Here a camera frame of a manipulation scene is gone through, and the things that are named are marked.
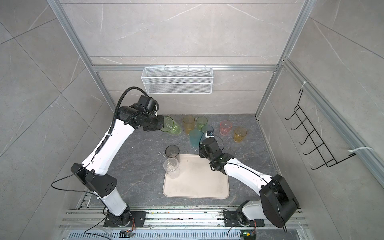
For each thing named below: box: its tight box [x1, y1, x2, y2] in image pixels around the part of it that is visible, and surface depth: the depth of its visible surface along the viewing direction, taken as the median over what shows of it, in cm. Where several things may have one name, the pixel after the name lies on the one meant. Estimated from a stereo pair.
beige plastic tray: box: [162, 154, 230, 199], surface depth 86 cm
